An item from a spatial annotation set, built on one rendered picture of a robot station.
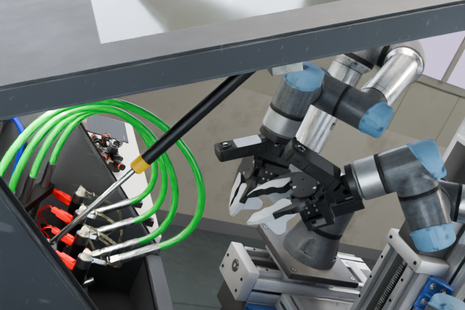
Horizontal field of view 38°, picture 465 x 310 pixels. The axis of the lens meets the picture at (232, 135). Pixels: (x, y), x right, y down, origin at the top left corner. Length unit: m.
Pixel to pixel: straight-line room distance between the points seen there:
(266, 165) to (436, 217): 0.36
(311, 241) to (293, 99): 0.56
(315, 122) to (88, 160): 0.60
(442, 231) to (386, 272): 0.49
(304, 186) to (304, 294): 0.67
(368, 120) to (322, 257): 0.52
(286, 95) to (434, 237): 0.39
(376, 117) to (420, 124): 2.99
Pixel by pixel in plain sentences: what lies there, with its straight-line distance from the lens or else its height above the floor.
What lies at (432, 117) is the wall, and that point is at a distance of 4.44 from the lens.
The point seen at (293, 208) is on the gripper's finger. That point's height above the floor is 1.36.
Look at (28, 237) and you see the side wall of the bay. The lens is 0.89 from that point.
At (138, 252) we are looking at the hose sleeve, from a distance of 1.33.
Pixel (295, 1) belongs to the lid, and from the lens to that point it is 0.98.
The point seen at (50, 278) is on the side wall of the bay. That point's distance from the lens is 0.92.
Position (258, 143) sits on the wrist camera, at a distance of 1.39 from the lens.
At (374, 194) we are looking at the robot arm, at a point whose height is 1.44.
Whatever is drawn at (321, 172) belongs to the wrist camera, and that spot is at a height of 1.44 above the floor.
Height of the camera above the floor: 1.81
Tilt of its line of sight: 18 degrees down
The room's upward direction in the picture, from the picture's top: 24 degrees clockwise
